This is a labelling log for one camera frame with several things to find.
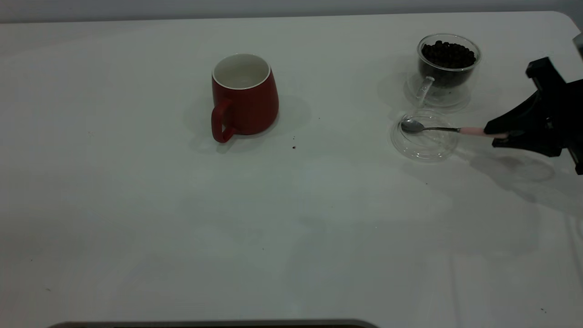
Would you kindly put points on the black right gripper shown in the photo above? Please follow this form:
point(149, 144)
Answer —
point(567, 114)

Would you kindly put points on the red ceramic mug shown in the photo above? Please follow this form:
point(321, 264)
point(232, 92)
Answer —
point(253, 109)

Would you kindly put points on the dark coffee beans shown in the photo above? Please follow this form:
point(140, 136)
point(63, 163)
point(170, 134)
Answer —
point(448, 55)

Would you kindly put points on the clear glass saucer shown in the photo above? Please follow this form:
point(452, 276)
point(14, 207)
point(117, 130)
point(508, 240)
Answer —
point(457, 98)

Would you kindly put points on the small clear glass dish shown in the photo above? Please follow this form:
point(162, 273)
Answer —
point(426, 150)

